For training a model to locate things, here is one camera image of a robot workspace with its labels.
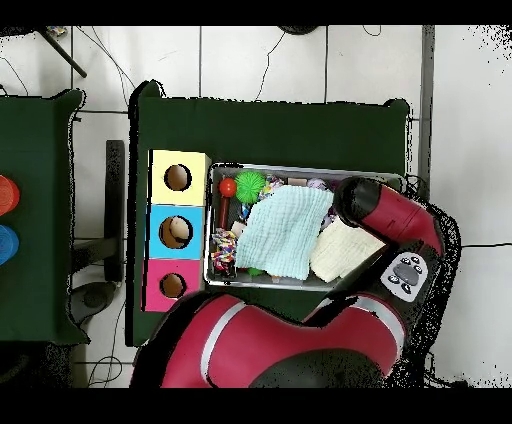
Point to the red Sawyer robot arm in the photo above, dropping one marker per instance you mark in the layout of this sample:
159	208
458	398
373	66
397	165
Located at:
368	200

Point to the clear shallow mesh bin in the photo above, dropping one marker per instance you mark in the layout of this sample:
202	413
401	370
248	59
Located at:
272	285

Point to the wooden box with three holes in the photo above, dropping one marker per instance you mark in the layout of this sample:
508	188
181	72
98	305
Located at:
176	216

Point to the green spiky ball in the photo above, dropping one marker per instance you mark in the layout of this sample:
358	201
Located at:
250	186

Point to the mint knitted cloth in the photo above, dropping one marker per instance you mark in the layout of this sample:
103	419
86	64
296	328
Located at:
284	232

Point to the red maraca rattle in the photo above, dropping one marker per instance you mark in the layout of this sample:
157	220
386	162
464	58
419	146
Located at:
227	187

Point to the dark green tablecloth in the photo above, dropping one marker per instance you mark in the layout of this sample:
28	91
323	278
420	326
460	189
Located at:
280	136

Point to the cream knitted cloth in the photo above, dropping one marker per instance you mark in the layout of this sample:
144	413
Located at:
340	252

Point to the black panel stand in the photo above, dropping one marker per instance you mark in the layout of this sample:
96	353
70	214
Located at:
115	200

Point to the grey round stand base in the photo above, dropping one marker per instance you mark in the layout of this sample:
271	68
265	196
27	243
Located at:
96	298

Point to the dark green side cloth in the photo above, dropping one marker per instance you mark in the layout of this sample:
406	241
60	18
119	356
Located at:
40	160

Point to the black rod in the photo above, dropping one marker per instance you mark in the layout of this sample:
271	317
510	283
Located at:
64	54

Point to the red round disc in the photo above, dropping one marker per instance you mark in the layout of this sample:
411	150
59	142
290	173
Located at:
7	195

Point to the blue round disc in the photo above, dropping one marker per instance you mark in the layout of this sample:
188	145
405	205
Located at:
6	245

